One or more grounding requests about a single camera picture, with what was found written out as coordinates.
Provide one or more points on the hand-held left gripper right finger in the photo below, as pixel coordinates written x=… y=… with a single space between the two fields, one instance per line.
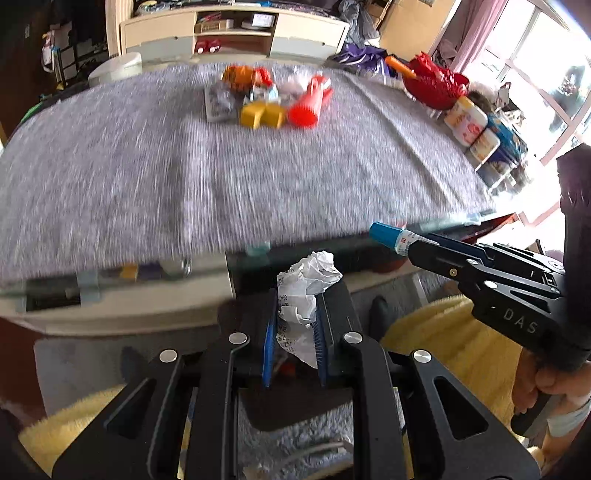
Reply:
x=322 y=350

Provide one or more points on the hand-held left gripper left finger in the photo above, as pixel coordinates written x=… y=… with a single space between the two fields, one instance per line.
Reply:
x=268 y=350

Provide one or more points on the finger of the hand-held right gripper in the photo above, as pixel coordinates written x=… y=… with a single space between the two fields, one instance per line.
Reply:
x=461 y=243
x=438 y=261

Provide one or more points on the small blue cap bottle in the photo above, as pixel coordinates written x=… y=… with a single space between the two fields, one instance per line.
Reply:
x=385 y=233

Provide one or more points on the white paper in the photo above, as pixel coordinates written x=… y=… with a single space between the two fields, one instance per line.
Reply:
x=304 y=281

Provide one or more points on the red plastic tube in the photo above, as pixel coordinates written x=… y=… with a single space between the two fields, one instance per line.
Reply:
x=309 y=104

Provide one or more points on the clear plastic wrapper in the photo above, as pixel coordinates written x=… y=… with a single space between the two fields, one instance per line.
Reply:
x=292 y=88

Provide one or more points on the yellow plastic block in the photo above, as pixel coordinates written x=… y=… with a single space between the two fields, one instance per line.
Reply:
x=258 y=115

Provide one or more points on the blue white small packet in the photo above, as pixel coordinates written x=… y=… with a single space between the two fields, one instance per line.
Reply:
x=264 y=94

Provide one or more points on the clear gray plastic packet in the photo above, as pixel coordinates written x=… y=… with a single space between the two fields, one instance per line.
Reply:
x=220 y=104

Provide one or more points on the red snack packet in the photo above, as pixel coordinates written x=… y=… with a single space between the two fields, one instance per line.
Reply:
x=263 y=76

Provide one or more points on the orange snack packet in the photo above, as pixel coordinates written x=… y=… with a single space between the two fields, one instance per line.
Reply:
x=236 y=76

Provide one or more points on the person's right forearm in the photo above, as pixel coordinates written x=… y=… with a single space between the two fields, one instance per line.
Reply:
x=565 y=422

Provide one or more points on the person's right hand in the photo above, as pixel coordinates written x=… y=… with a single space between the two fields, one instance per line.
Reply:
x=547 y=381

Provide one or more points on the blue cookie tin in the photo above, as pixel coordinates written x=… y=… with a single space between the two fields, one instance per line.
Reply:
x=501 y=157

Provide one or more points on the small white bottle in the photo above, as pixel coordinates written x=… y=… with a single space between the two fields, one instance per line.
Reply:
x=485 y=145

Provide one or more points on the large white bottle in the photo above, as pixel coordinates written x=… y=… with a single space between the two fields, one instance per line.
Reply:
x=466 y=121

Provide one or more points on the red plastic basket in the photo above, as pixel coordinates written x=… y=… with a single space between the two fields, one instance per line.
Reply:
x=434 y=90

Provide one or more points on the glass top coffee table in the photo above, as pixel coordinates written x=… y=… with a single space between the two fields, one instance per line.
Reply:
x=115 y=307

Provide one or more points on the gray fluffy rug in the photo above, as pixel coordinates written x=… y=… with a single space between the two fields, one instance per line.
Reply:
x=92 y=369

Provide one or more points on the window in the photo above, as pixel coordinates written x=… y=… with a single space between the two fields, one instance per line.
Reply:
x=545 y=83

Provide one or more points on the gray woven table mat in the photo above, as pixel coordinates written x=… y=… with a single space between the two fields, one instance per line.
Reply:
x=184 y=184

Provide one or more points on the orange foam tube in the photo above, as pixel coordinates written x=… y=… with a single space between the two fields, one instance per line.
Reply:
x=399 y=65

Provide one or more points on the beige standing air conditioner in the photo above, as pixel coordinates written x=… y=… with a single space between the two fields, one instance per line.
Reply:
x=415 y=27

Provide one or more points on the pink curtain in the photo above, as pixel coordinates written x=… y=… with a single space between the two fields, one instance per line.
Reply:
x=489 y=23

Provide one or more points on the gray jacket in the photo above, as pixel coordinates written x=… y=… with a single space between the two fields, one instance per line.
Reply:
x=360 y=23

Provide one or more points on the white round container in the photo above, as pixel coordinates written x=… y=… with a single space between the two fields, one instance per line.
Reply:
x=115 y=69

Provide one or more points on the small cardboard box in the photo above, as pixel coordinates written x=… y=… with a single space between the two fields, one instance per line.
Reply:
x=214 y=25

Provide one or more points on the cream TV cabinet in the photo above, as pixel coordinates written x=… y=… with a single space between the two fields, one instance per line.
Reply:
x=157 y=30

